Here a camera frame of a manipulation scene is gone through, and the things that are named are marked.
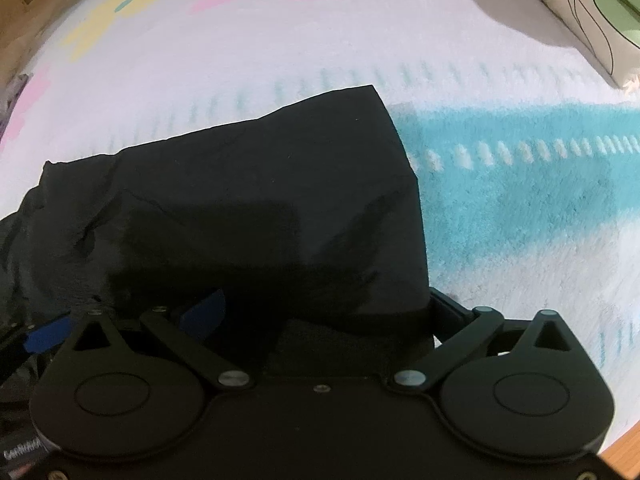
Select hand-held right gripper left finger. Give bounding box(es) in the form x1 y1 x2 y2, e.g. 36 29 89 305
65 287 256 392

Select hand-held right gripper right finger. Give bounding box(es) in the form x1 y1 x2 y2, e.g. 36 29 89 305
389 287 577 392

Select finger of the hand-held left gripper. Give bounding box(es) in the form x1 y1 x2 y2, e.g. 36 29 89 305
0 310 72 387

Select black pants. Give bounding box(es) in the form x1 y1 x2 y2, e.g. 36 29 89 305
0 84 437 377

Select floral bed blanket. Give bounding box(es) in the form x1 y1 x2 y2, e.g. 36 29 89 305
0 0 640 461

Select beige slatted headboard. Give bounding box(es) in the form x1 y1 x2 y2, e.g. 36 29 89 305
0 0 112 92

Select white green patterned folded quilt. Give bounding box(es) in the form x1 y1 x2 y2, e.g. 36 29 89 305
492 0 640 89

